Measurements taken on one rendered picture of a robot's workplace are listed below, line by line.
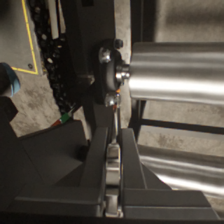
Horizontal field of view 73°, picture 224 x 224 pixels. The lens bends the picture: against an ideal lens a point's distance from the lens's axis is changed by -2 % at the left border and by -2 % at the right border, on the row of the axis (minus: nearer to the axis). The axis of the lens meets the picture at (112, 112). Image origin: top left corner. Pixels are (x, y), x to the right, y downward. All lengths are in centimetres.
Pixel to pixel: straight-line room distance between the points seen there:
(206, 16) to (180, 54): 92
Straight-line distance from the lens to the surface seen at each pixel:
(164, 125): 110
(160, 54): 29
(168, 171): 46
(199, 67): 28
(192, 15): 118
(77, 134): 26
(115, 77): 32
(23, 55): 125
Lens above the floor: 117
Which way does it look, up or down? 51 degrees down
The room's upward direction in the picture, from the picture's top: 154 degrees counter-clockwise
